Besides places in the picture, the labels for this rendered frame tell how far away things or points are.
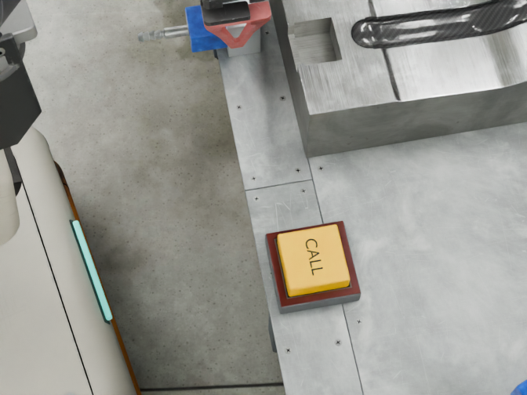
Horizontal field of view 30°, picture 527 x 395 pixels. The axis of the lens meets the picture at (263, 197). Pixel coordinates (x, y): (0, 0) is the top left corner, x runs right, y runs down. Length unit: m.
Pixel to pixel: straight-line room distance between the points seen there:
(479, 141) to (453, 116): 0.05
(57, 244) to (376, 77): 0.76
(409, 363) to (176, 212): 1.01
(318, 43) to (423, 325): 0.31
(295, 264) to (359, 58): 0.22
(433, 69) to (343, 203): 0.16
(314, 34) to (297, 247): 0.23
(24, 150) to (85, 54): 0.47
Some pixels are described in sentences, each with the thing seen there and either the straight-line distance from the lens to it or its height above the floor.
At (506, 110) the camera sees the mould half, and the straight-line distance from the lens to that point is 1.06.
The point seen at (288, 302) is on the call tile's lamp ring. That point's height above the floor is 0.82.
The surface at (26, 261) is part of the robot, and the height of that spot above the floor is 0.28.
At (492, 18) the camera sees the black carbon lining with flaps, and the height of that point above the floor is 0.88.
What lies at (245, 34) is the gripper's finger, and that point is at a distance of 1.04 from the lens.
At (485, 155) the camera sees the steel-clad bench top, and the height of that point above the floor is 0.80.
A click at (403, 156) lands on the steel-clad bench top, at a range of 1.05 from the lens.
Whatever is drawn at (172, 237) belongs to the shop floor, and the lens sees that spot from 1.88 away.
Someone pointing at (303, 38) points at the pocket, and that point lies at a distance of 1.04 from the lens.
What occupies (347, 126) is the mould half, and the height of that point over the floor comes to 0.85.
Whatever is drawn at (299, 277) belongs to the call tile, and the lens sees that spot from 0.94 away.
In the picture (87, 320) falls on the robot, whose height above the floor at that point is 0.28.
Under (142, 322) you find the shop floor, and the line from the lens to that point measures 1.82.
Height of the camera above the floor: 1.71
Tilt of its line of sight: 64 degrees down
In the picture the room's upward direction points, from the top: straight up
